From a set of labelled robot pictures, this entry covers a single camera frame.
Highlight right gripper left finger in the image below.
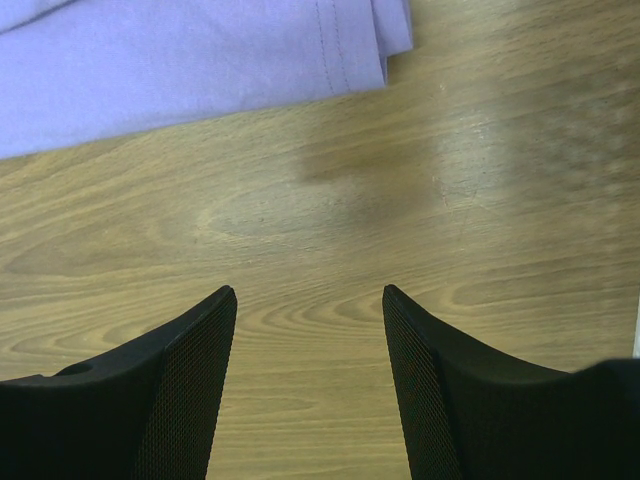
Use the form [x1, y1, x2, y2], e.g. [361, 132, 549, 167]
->
[1, 286, 237, 479]

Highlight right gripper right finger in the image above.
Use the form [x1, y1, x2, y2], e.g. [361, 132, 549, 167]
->
[382, 285, 639, 479]

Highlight purple t-shirt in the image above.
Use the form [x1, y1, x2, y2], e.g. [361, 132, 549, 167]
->
[1, 0, 413, 158]

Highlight white plastic basket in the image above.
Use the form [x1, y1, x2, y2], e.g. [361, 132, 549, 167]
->
[632, 298, 640, 359]

